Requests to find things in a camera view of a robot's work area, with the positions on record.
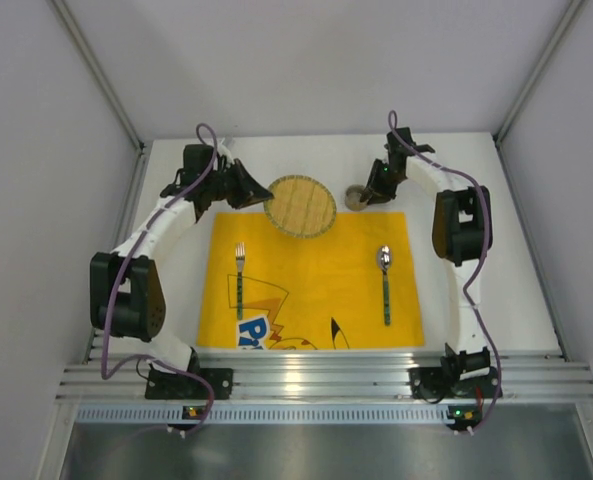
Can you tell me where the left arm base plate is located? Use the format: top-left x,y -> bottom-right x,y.
144,368 -> 233,400

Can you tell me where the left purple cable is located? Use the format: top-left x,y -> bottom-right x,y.
98,122 -> 232,434

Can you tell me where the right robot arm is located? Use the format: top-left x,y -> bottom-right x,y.
346,127 -> 493,386

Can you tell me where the yellow pikachu placemat cloth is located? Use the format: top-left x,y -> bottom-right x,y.
197,213 -> 425,350

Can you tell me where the aluminium mounting rail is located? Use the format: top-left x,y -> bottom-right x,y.
56,351 -> 593,404

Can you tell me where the left aluminium frame post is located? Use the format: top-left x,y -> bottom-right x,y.
47,0 -> 145,153

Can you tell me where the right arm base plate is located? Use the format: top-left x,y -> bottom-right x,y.
408,367 -> 500,404

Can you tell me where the slotted cable duct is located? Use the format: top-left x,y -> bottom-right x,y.
75,402 -> 482,426

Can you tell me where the round woven bamboo plate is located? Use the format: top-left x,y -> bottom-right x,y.
264,175 -> 337,239

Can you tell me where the right aluminium frame post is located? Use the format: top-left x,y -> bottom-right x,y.
492,0 -> 588,148

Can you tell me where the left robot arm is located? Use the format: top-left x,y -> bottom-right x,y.
89,143 -> 274,380

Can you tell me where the aluminium frame post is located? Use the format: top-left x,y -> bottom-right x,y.
492,0 -> 588,148
47,0 -> 145,153

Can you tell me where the speckled ceramic cup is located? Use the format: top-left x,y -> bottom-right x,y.
344,184 -> 368,212

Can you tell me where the spoon with green handle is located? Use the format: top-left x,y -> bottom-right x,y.
377,245 -> 392,327

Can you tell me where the fork with green handle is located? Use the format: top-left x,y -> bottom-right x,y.
235,242 -> 246,320

